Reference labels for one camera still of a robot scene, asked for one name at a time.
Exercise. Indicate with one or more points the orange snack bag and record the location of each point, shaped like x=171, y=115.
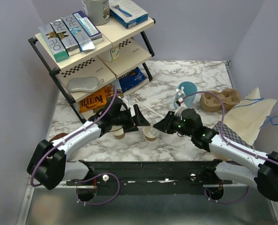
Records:
x=93, y=101

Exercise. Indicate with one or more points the teal silver toothpaste box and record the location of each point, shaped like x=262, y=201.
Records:
x=53, y=42

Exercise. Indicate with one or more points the cream bag with blue handles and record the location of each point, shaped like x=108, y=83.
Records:
x=247, y=117

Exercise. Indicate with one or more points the brown cookie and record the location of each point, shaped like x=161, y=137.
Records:
x=58, y=136

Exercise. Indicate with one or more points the brown cookie package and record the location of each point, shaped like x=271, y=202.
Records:
x=109, y=89

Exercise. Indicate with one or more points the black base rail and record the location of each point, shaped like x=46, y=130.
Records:
x=154, y=178

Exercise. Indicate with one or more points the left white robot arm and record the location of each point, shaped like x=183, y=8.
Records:
x=49, y=164

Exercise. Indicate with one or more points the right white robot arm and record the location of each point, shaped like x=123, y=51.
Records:
x=253, y=168

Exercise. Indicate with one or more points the blue razor box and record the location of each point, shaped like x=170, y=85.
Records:
x=127, y=12

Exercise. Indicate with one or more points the checkered paper bag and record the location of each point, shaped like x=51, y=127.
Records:
x=230, y=134

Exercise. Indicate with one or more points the stacked brown cup carriers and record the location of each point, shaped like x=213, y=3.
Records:
x=229, y=98

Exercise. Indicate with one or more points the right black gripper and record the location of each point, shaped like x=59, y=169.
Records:
x=165, y=124

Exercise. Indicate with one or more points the blue chips bag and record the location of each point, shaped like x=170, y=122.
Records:
x=131, y=79

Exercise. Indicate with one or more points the grey printed mug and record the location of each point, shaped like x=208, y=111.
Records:
x=98, y=11

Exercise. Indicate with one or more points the black beige shelf rack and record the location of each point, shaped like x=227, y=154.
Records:
x=135, y=50

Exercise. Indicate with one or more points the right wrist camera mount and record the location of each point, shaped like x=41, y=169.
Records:
x=180, y=109

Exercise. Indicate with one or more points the grey sponge pad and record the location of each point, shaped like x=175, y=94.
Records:
x=88, y=84

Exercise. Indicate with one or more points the white stirrer stick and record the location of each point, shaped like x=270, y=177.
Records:
x=150, y=109

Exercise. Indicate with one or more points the white patterned mug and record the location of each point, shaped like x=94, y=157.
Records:
x=110, y=55

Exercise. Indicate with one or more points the blue silver toothpaste box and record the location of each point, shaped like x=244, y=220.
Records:
x=80, y=35

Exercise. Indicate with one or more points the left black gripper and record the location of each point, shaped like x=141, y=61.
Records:
x=138, y=119

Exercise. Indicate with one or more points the brown paper cup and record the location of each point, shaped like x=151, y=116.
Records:
x=150, y=136
x=119, y=134

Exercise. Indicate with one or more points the purple white toothpaste box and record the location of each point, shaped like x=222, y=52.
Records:
x=94, y=34

